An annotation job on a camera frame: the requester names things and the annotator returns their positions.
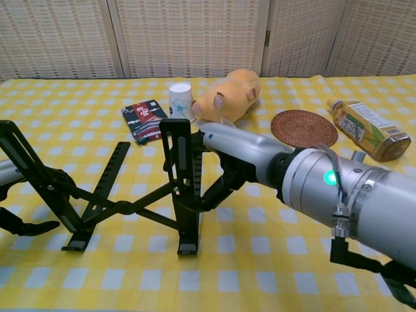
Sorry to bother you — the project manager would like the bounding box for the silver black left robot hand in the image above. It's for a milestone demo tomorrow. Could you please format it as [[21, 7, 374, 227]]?
[[0, 158, 81, 237]]

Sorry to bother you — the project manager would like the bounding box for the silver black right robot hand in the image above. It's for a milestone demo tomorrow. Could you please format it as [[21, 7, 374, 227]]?
[[190, 122, 295, 214]]

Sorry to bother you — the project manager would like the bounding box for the black folding laptop stand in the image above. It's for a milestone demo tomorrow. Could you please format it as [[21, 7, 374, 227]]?
[[0, 118, 209, 257]]

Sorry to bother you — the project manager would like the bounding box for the yellow plush toy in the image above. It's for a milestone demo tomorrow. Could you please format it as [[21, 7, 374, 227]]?
[[191, 68, 262, 127]]

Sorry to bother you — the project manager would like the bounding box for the round brown woven coaster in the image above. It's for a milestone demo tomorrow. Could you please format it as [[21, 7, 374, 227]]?
[[270, 109, 339, 151]]

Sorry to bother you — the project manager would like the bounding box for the white paper cup blue flower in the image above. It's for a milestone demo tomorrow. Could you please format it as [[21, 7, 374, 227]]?
[[168, 82, 198, 125]]

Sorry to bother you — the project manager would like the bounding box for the black red snack packet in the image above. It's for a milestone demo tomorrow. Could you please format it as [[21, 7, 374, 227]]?
[[121, 99, 170, 146]]

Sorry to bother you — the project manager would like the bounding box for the yellow white checkered tablecloth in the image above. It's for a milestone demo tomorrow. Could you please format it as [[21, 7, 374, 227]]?
[[0, 75, 416, 312]]

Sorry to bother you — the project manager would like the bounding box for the woven folding screen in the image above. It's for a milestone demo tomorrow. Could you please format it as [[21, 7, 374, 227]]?
[[0, 0, 416, 82]]

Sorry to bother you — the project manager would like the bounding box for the green label tea bottle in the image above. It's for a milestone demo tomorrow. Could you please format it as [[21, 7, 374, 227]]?
[[326, 98, 412, 163]]

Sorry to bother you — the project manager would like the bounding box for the right arm signal cable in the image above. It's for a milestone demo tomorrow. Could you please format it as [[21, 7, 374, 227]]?
[[317, 142, 416, 308]]

